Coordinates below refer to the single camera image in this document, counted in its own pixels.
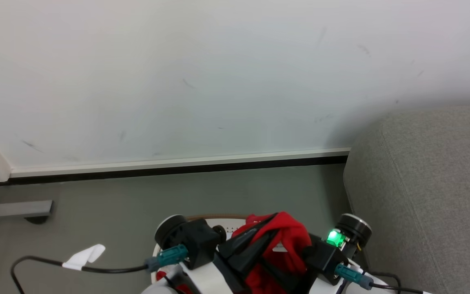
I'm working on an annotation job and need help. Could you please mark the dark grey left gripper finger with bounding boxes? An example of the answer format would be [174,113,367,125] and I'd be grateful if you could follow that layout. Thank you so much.
[230,216,281,247]
[217,239,278,286]

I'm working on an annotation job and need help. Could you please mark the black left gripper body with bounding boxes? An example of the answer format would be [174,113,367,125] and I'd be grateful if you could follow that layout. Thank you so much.
[183,218,228,270]

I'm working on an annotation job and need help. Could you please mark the black right gripper body green band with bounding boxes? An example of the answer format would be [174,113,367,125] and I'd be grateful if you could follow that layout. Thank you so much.
[304,229,349,286]

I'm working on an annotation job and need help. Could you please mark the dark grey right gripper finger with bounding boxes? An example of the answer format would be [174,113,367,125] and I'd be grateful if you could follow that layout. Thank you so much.
[274,261,317,294]

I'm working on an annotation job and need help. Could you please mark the red clothing with black trim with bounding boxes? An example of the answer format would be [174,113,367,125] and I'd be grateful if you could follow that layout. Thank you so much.
[232,212,313,294]

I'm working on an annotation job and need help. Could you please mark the white laundry basket brown rim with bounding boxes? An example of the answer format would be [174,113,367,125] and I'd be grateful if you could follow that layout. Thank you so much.
[152,214,260,283]

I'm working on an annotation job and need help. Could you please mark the white and black baseboard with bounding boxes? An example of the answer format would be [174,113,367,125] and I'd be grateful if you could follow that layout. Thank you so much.
[0,147,351,186]

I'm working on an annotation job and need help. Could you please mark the white tape tag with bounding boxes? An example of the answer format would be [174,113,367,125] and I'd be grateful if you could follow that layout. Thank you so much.
[62,244,106,271]

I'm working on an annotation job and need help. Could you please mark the grey fabric sofa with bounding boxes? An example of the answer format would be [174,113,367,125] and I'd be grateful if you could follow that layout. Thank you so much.
[343,105,470,294]

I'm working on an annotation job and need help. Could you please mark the black cable with teal plug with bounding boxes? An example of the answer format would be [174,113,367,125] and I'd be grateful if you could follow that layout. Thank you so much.
[335,263,423,294]
[11,244,189,294]

